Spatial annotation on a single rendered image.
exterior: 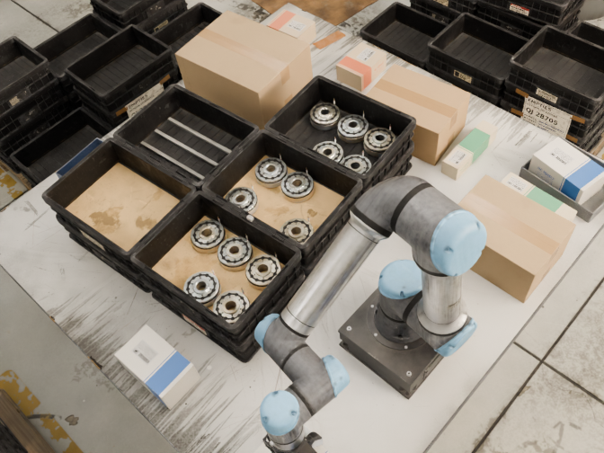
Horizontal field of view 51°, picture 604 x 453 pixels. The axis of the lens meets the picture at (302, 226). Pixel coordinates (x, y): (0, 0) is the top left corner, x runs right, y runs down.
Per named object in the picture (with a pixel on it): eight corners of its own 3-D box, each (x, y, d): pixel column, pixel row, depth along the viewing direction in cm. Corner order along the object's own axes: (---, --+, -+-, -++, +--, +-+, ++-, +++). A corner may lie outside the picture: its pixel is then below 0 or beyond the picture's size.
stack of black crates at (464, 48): (525, 101, 309) (540, 44, 281) (490, 137, 297) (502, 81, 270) (456, 67, 326) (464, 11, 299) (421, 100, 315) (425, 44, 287)
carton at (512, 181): (572, 222, 200) (577, 211, 195) (561, 234, 198) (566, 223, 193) (508, 183, 211) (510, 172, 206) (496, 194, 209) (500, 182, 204)
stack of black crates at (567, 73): (603, 138, 291) (636, 60, 254) (569, 178, 279) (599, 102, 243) (525, 101, 309) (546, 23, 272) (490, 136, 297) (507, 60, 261)
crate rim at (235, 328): (304, 255, 177) (304, 251, 175) (235, 336, 164) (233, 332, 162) (200, 193, 193) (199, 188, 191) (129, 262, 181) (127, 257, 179)
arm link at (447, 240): (436, 298, 165) (433, 171, 120) (481, 337, 157) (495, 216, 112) (403, 329, 162) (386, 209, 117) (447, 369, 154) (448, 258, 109)
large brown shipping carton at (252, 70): (314, 85, 247) (309, 43, 230) (265, 133, 234) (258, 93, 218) (235, 50, 263) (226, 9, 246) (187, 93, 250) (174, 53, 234)
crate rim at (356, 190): (365, 185, 189) (365, 181, 187) (304, 255, 177) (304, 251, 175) (262, 132, 206) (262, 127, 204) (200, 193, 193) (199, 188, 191)
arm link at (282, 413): (309, 407, 119) (274, 437, 117) (314, 426, 128) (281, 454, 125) (283, 377, 123) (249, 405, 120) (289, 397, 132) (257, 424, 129)
